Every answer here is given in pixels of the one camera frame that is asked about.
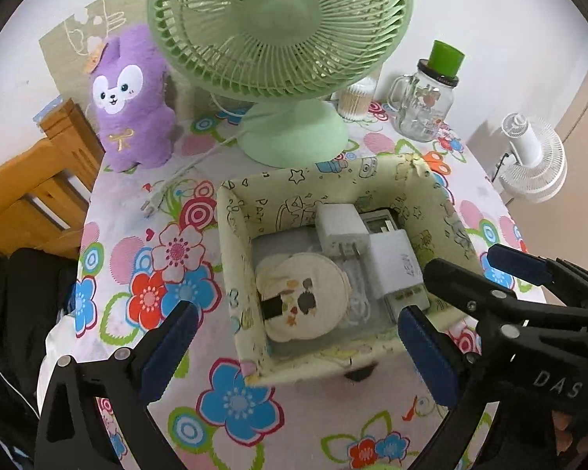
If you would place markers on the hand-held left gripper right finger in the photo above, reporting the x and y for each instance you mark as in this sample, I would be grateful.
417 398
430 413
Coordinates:
429 352

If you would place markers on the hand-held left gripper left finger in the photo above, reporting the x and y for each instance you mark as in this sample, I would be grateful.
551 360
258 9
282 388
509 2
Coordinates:
171 352

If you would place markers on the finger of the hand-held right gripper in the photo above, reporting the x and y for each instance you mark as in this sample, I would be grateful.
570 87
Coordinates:
460 284
517 262

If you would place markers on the white block charger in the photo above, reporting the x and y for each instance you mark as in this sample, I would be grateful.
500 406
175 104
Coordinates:
394 264

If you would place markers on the cream round pouch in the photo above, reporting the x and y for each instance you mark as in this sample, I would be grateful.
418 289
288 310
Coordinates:
318 279

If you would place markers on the white pronged charger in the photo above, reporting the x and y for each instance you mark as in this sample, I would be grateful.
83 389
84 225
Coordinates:
340 225

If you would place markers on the printed fabric storage box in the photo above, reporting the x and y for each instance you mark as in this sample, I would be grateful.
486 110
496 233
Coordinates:
274 205

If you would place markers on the black round object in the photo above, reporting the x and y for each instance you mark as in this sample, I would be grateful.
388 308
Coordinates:
360 373

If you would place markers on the white fan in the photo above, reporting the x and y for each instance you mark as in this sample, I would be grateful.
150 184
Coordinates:
539 166

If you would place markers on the floral tablecloth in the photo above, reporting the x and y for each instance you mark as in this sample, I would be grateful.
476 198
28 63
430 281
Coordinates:
127 264

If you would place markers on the white remote control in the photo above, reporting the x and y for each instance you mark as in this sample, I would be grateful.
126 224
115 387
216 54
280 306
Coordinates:
380 220

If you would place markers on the white cloth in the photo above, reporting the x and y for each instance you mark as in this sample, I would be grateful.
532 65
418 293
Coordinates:
54 347

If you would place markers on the orange scissors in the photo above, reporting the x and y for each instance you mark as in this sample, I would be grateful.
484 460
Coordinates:
433 157

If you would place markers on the black clothing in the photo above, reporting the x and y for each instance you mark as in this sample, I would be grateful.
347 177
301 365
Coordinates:
19 303

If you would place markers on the glass mug jar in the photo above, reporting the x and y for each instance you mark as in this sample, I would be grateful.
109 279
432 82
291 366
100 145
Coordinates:
421 112

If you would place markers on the clear cotton swab box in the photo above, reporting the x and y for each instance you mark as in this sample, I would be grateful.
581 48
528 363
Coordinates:
355 105

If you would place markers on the wooden chair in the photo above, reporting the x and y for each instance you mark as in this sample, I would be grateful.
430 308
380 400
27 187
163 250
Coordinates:
24 200

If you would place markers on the green plastic cup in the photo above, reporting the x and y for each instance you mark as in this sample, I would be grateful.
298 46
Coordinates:
446 56

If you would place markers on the purple plush toy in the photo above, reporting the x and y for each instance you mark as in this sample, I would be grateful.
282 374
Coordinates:
127 122

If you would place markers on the blue printed box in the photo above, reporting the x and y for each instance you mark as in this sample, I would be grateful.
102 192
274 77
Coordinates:
46 112

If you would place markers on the green table fan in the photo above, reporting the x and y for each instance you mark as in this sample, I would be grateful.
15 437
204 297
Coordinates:
279 24

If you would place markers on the beige wall poster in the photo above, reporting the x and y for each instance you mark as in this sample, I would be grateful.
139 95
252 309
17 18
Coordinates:
68 44

